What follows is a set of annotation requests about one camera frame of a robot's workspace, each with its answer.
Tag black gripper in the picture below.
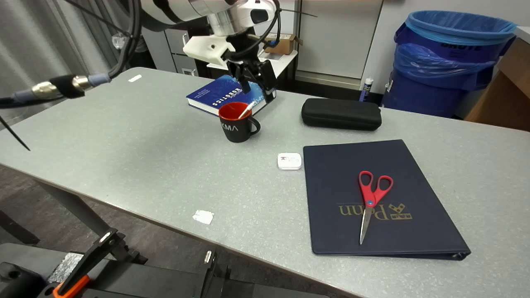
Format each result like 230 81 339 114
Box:
221 31 278 104

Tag thin white pen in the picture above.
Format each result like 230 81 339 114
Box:
236 99 256 121

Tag black mug red inside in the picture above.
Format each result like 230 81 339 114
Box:
216 101 261 144

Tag white side table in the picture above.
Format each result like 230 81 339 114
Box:
205 49 299 89

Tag blue hardcover book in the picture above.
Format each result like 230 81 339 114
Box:
185 73 276 117

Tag open cardboard box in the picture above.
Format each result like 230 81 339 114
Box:
263 33 301 56

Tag small white square device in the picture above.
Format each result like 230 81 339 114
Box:
276 150 303 172

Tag black zippered case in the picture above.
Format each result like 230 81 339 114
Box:
299 97 382 132

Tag gray filing cabinet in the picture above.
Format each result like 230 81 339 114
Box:
139 23 195 74

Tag white capped blue bottle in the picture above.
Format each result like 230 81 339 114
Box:
357 76 375 104

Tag navy Penn binder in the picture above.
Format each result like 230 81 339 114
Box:
301 137 472 261

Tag white plastic bag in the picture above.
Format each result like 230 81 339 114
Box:
109 30 134 54

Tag blue trash bin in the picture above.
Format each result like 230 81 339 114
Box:
380 10 518 119

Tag blue bin liner bag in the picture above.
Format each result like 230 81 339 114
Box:
392 8 520 93

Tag gray curtain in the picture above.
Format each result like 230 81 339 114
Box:
0 0 134 131

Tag gray table leg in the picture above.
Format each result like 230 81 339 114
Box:
31 179 120 238

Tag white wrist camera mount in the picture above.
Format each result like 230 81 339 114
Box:
182 35 228 71

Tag red handled scissors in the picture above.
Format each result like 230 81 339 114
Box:
356 169 395 246

